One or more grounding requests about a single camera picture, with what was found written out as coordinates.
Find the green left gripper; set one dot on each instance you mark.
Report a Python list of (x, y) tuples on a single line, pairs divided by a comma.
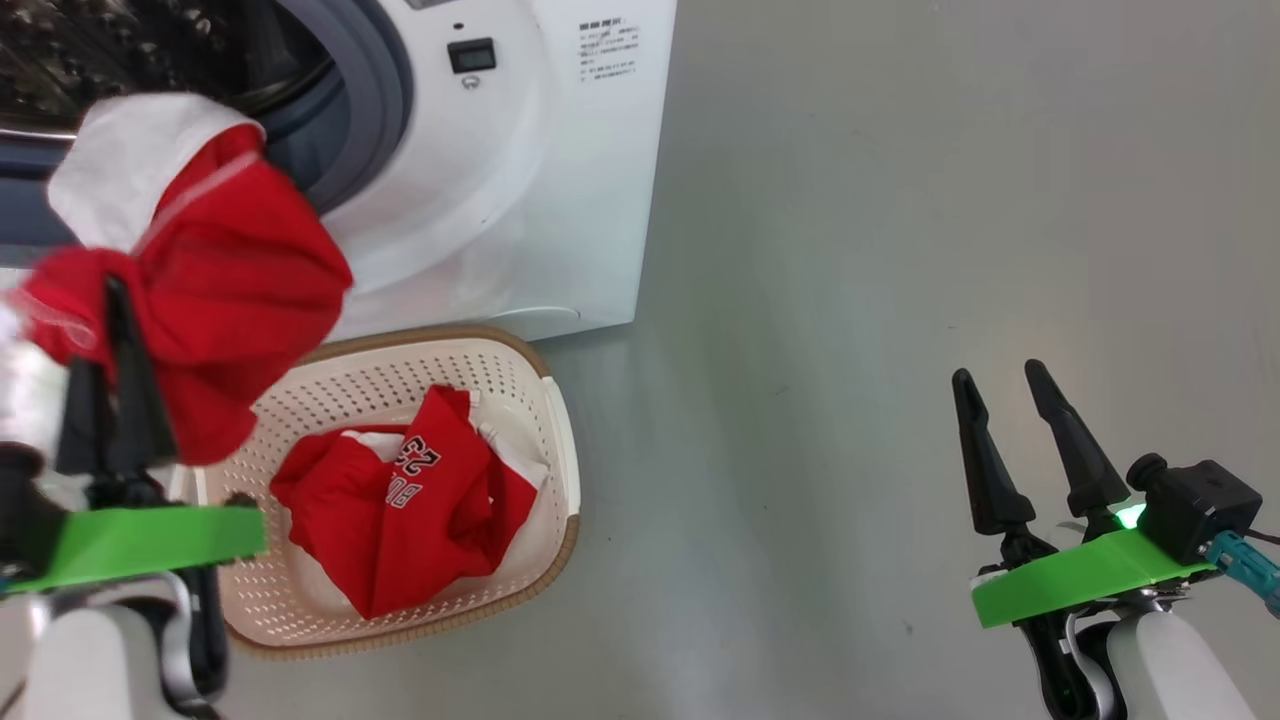
[(150, 535)]

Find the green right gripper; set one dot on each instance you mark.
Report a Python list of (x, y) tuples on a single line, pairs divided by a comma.
[(1080, 575)]

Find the red and white garment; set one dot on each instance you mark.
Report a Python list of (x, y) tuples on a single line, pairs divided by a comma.
[(240, 290)]

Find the red printed jersey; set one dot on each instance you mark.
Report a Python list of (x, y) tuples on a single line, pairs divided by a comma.
[(400, 520)]

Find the cream perforated laundry basket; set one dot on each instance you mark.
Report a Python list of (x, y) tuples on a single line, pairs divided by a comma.
[(330, 385)]

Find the white washing machine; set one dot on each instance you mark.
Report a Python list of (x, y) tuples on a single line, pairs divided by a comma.
[(560, 220)]

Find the perforated steel drum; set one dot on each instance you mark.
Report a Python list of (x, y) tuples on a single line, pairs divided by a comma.
[(150, 50)]

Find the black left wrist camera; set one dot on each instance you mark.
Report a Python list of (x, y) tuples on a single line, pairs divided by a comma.
[(20, 520)]

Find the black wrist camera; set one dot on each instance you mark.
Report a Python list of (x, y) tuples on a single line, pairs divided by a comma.
[(20, 520), (1195, 505)]

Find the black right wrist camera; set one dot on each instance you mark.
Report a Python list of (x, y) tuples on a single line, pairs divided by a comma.
[(1195, 505)]

